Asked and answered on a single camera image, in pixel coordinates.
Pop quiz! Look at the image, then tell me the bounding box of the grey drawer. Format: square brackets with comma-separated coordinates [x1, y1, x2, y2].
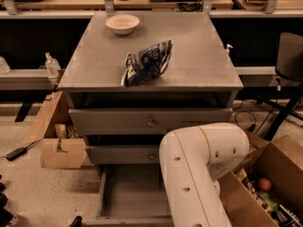
[69, 108, 232, 136]
[86, 145, 159, 165]
[82, 165, 174, 227]

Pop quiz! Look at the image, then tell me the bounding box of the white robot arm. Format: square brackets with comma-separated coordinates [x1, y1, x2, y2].
[159, 123, 250, 227]

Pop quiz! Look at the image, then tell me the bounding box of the grey drawer cabinet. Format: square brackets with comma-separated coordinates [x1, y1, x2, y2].
[58, 10, 244, 187]

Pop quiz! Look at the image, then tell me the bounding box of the blue chip bag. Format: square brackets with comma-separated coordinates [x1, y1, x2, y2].
[121, 40, 173, 87]

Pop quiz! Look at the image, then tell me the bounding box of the white bowl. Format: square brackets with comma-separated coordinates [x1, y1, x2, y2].
[106, 14, 140, 35]

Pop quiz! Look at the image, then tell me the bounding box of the cardboard box left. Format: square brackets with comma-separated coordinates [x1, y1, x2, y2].
[23, 92, 87, 169]

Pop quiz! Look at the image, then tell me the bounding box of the white pump dispenser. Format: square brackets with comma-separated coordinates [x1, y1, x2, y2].
[225, 44, 233, 55]

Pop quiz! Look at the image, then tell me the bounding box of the clear plastic bottle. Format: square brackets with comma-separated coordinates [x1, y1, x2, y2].
[45, 52, 61, 77]

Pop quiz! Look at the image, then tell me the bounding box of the red apple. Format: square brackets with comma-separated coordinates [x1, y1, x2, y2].
[258, 178, 272, 192]

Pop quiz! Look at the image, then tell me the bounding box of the large cardboard box right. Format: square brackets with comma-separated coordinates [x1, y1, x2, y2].
[219, 132, 303, 227]

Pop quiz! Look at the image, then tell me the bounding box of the black stool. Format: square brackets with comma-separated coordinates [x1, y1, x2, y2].
[257, 32, 303, 141]

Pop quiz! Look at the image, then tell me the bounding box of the green packet in box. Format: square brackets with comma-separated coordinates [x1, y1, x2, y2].
[258, 190, 277, 213]

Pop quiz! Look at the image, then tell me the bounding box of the black floor cable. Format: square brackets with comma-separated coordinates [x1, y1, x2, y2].
[232, 99, 258, 134]

